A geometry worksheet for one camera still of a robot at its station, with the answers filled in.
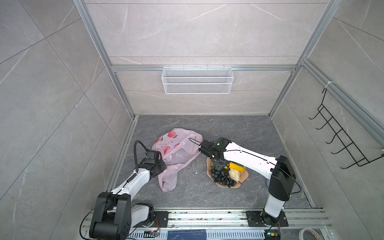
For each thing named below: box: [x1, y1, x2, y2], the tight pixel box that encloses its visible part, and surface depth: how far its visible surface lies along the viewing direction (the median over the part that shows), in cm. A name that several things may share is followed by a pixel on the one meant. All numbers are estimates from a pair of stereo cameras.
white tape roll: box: [298, 227, 322, 240], surface depth 70 cm
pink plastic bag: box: [152, 128, 203, 193], surface depth 90 cm
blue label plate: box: [167, 229, 207, 240], surface depth 70 cm
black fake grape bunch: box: [211, 169, 237, 188], surface depth 81 cm
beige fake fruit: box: [228, 168, 241, 182], surface depth 84 cm
